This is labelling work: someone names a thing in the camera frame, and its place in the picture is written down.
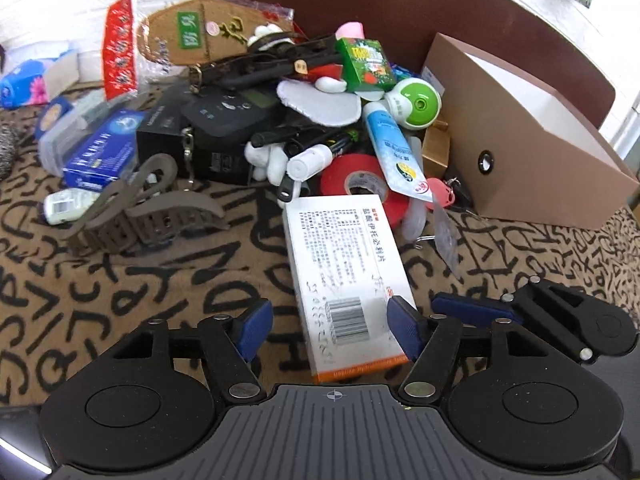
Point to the letter patterned blanket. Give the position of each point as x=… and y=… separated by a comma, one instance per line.
x=175, y=280

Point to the grey hair claw clip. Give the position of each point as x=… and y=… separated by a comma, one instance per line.
x=150, y=220

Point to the white round pad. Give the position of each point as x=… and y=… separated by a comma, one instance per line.
x=320, y=102

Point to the white plush toy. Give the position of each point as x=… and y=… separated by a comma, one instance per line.
x=262, y=160

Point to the black flat device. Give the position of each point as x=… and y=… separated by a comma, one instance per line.
x=225, y=110

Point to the brown cardboard box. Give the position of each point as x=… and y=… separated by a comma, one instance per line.
x=525, y=160

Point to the green printed box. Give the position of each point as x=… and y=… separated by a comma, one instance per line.
x=367, y=62

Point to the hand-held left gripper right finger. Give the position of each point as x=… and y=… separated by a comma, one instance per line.
x=406, y=329

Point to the steel wool scrubber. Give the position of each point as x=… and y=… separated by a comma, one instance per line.
x=7, y=152

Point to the red white plush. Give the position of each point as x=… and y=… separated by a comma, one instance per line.
x=327, y=80

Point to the blue white tube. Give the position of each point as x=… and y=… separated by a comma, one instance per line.
x=395, y=150

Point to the black keys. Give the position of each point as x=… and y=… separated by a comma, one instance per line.
x=462, y=192

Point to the pink tape roll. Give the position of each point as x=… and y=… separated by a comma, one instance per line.
x=350, y=30

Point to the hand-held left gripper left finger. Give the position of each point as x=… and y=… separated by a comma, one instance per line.
x=255, y=327

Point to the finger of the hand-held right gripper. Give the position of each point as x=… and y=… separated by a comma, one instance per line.
x=470, y=310

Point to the red tape roll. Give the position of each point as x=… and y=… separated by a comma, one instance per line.
x=345, y=170

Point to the black electronic device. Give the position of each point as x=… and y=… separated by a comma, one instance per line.
x=165, y=145

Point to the white capped pen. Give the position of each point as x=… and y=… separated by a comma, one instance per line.
x=310, y=160

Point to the blue tissue pack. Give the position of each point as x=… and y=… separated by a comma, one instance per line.
x=25, y=82

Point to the clear plastic case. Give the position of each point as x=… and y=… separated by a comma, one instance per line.
x=60, y=140

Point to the blue printed box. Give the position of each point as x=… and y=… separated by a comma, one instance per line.
x=102, y=152

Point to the red key fob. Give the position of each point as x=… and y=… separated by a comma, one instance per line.
x=442, y=192

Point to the small white bottle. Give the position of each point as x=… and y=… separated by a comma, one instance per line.
x=67, y=206

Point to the white medicine box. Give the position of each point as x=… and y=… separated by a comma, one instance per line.
x=340, y=260

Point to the green white round device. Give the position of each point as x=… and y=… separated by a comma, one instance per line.
x=417, y=102

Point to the clear plastic tag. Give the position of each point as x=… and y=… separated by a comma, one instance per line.
x=445, y=235

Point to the red white packet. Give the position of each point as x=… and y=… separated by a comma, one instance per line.
x=120, y=50

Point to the brown insole pack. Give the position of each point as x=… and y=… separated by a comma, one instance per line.
x=190, y=30

